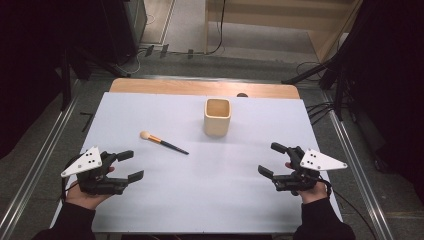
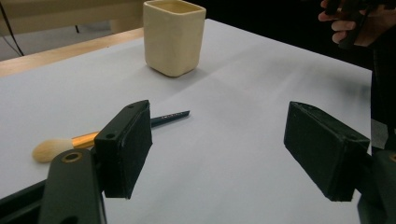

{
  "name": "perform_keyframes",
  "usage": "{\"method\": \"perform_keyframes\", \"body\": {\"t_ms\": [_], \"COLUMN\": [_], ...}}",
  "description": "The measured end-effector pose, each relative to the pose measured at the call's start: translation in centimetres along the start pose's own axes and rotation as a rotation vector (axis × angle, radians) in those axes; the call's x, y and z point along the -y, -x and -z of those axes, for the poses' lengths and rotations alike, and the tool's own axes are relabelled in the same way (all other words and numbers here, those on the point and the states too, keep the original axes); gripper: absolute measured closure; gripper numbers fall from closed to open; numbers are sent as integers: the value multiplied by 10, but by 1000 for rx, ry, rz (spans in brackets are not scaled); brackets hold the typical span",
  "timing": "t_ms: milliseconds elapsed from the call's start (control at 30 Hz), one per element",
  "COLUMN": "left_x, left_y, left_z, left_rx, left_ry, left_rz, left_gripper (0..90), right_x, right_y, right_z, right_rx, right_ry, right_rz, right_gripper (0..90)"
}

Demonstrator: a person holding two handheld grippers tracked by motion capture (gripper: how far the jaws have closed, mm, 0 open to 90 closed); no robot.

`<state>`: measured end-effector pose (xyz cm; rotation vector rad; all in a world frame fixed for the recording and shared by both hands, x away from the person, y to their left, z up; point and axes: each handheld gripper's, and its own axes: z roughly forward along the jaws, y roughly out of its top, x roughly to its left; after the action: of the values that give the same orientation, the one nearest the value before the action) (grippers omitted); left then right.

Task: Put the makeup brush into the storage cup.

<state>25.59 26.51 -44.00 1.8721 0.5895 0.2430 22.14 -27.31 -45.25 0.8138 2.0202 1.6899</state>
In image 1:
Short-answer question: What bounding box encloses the wooden table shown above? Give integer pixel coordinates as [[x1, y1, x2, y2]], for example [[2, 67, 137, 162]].
[[108, 78, 301, 100]]

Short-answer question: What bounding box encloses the black metal stand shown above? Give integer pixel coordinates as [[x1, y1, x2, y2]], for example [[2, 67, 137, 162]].
[[280, 54, 348, 122], [59, 46, 133, 112]]

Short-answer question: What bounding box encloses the right hand-held gripper black cable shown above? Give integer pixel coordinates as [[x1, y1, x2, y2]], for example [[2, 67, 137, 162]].
[[316, 175, 378, 240]]

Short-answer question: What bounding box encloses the beige square cup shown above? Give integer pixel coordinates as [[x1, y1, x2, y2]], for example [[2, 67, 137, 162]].
[[203, 97, 233, 137]]

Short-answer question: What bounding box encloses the black curtain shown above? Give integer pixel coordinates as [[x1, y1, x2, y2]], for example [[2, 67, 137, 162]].
[[0, 0, 104, 160], [344, 0, 424, 196]]

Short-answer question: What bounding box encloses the left hand-held gripper black cable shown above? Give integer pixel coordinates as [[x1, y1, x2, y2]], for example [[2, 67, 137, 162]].
[[60, 153, 83, 202]]

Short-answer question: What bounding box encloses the metal floor rail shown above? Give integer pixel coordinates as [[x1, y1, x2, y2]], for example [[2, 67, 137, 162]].
[[320, 90, 397, 240], [0, 79, 82, 240]]

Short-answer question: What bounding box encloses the white table mat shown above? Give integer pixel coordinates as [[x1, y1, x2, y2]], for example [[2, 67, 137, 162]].
[[49, 92, 344, 235]]

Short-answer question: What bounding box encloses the person's left hand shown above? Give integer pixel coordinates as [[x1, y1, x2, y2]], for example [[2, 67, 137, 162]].
[[65, 165, 116, 211]]

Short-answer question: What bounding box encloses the light wooden furniture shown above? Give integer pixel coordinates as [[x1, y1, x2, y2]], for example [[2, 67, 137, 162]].
[[203, 0, 364, 63]]

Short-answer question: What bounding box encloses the dark cabinet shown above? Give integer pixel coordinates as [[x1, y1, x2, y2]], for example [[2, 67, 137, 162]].
[[99, 0, 148, 66]]

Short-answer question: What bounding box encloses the black hanging cable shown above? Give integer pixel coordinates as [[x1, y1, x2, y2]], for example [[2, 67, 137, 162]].
[[205, 0, 227, 56]]

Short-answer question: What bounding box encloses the white floor cable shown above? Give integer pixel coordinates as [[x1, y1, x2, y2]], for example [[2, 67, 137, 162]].
[[117, 49, 148, 76]]

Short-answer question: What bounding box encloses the person's right hand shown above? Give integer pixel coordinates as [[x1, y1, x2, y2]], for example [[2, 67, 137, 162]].
[[284, 161, 330, 205]]

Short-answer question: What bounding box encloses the makeup brush with black handle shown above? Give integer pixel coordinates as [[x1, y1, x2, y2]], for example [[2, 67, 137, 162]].
[[139, 130, 190, 156]]

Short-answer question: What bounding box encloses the thin black looped cable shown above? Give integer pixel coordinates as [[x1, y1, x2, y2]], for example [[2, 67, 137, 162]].
[[295, 61, 327, 80]]

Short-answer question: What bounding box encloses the hand-held gripper black cable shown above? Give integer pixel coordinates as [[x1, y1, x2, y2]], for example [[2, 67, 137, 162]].
[[316, 175, 378, 240], [60, 153, 83, 202]]

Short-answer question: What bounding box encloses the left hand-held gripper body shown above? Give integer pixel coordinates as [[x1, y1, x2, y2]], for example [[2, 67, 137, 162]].
[[60, 145, 131, 196]]

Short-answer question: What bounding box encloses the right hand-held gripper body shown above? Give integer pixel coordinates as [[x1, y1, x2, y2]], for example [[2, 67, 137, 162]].
[[272, 145, 349, 197]]

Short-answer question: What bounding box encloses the bundle of black floor cables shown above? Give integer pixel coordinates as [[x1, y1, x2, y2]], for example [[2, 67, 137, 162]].
[[305, 101, 337, 127]]

